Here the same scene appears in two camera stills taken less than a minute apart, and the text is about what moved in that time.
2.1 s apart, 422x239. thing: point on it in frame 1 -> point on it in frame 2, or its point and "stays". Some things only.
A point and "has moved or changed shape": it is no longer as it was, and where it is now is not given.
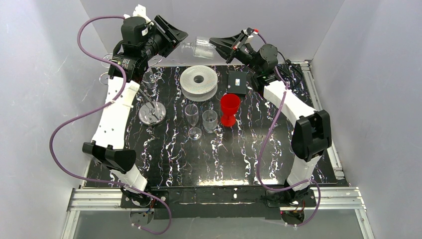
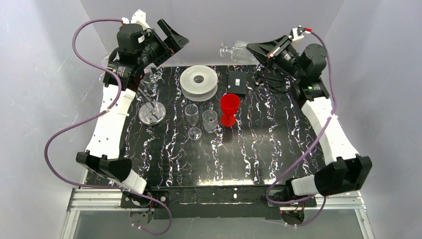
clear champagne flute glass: x=192 y=115 stays
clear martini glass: x=109 y=57 stays
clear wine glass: x=209 y=118 stays
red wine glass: x=229 y=104 stays
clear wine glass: x=202 y=47 has moved or changed shape
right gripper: x=237 y=43 -> x=276 y=51
